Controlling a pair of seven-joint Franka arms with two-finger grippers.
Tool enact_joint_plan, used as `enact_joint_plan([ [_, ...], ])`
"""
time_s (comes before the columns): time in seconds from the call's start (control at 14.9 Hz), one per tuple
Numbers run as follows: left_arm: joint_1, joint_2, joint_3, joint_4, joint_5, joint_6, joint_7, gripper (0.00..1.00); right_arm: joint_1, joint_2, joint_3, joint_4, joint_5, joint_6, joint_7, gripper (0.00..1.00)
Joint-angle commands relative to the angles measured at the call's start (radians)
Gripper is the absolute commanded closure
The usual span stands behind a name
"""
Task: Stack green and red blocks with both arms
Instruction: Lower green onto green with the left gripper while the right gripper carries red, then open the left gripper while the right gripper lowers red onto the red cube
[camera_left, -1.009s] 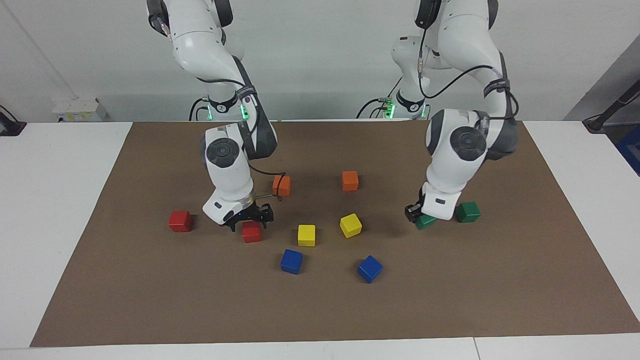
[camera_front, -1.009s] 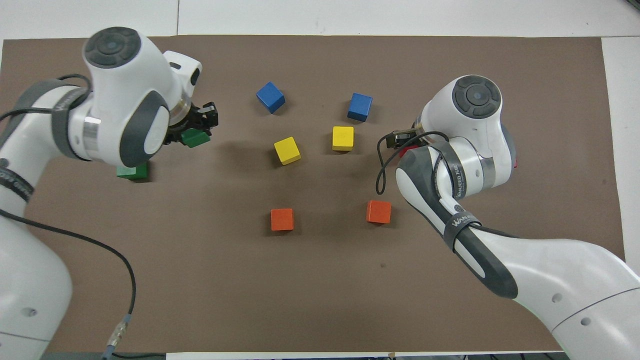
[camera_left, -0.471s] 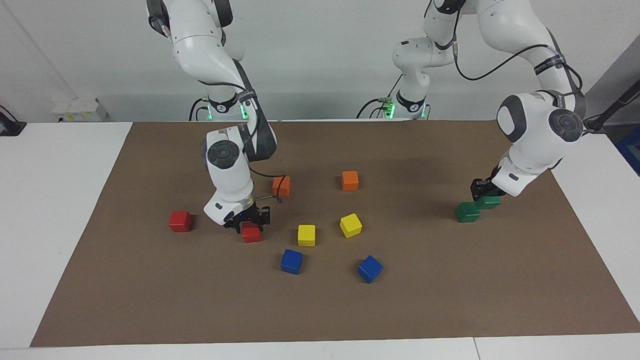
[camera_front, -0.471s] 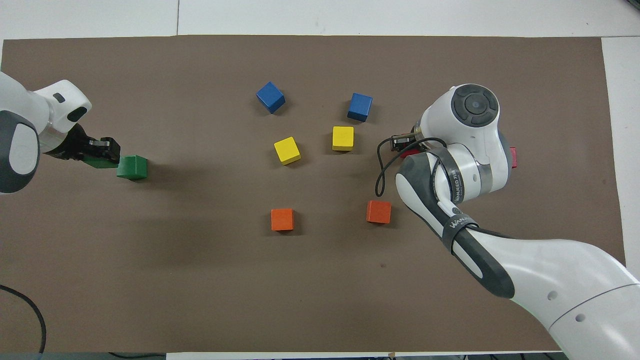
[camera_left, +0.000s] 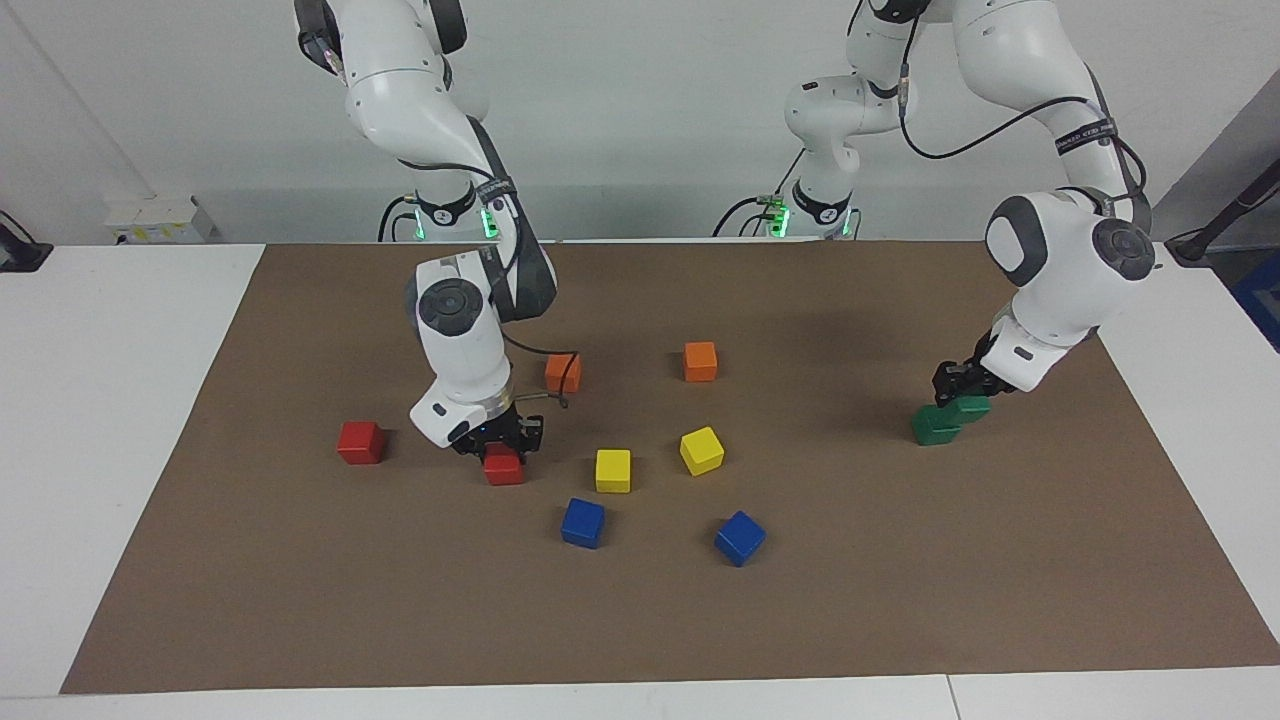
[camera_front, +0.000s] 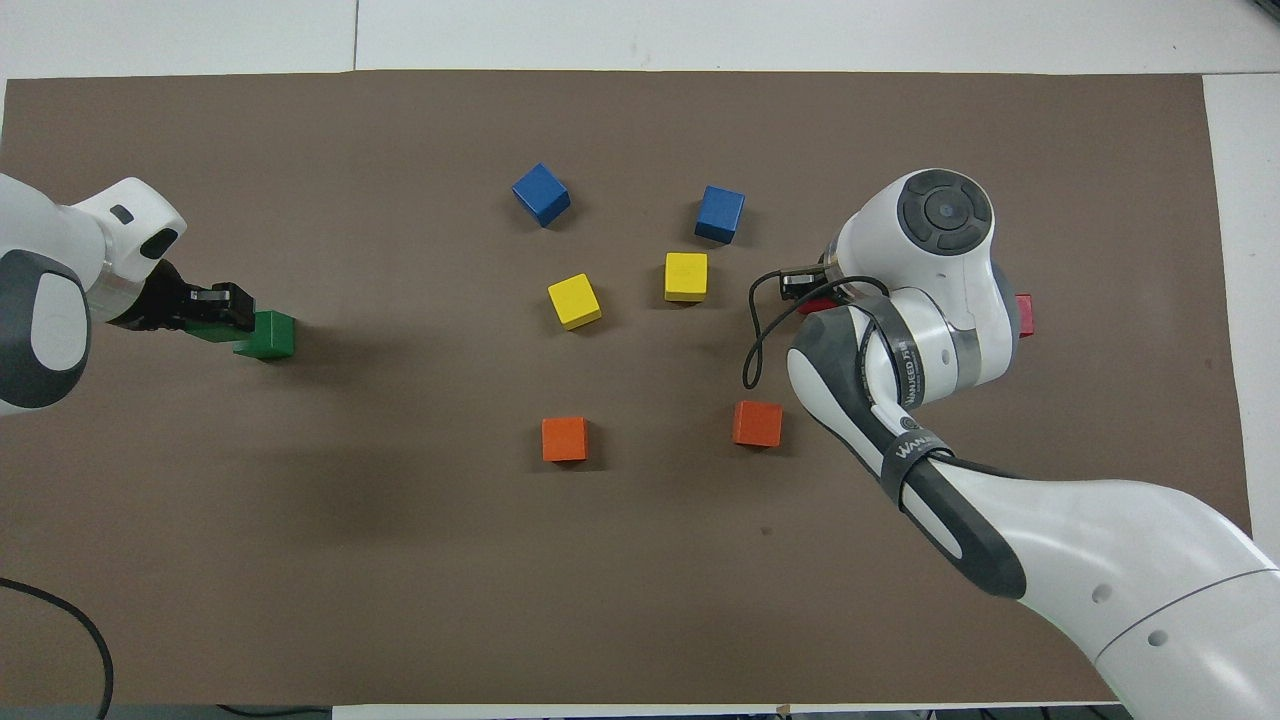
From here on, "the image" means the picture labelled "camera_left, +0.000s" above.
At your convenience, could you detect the blue wooden block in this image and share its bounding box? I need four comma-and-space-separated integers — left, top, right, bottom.
714, 511, 767, 568
560, 498, 607, 550

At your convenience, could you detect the brown table mat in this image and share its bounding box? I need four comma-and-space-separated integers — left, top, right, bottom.
60, 240, 1280, 695

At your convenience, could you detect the black stand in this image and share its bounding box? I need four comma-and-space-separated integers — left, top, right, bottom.
1165, 160, 1280, 266

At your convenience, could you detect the blue crate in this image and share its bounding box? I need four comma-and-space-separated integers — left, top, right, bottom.
1232, 250, 1280, 353

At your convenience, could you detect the black table clamp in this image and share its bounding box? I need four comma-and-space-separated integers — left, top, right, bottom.
0, 210, 53, 273

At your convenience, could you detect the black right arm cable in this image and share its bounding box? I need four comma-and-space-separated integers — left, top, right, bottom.
395, 155, 583, 409

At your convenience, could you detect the black base cable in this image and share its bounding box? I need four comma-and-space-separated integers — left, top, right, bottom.
377, 195, 417, 243
712, 150, 807, 238

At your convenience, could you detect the white wall box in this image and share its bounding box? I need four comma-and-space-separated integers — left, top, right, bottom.
105, 195, 219, 245

